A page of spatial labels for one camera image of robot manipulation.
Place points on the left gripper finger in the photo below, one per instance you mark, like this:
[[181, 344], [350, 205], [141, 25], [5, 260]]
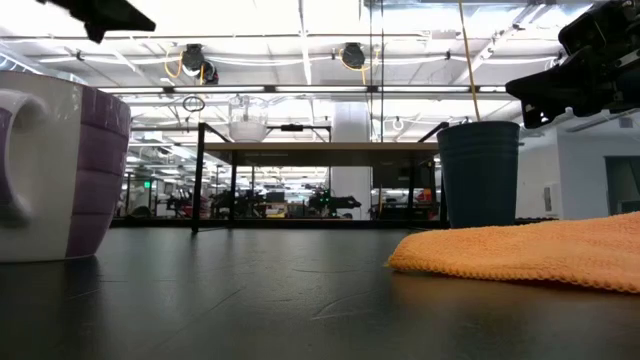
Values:
[[110, 15]]

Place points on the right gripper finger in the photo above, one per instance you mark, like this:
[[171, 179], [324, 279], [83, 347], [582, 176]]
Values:
[[545, 90]]

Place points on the dark blue plastic cup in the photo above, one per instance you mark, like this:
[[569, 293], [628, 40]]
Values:
[[477, 175]]

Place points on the purple and white mug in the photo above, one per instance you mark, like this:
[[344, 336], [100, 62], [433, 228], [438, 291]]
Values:
[[50, 175]]

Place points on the orange cloth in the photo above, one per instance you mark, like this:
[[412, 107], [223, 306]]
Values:
[[525, 250]]

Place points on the wooden shelf with black frame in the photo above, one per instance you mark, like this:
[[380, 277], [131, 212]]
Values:
[[320, 152]]

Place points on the black aluminium table frame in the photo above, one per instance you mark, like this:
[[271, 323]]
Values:
[[300, 223]]

